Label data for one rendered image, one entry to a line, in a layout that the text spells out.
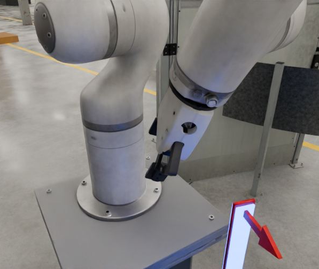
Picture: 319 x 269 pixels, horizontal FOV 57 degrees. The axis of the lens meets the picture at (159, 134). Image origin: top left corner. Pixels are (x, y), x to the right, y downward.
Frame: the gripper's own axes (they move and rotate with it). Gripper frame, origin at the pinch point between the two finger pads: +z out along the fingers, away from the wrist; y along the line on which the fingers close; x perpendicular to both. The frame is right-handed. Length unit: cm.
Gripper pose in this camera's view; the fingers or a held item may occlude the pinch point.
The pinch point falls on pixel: (156, 152)
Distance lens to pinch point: 49.1
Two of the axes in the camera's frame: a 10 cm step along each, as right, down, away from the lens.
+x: -9.4, -2.5, -2.4
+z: -3.4, 6.0, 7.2
